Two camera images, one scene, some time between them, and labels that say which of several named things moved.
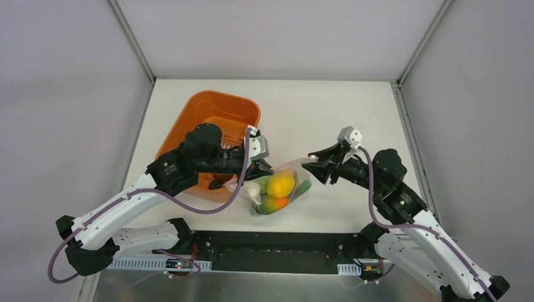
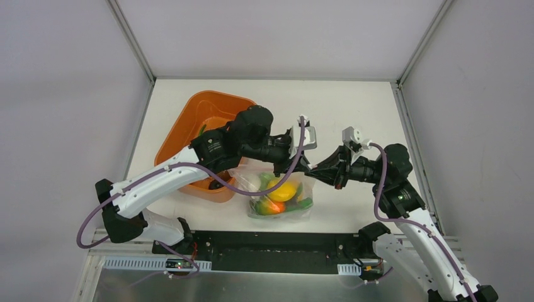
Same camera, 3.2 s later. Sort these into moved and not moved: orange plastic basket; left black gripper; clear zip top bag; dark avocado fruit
Moved: left black gripper; clear zip top bag
Not moved: orange plastic basket; dark avocado fruit
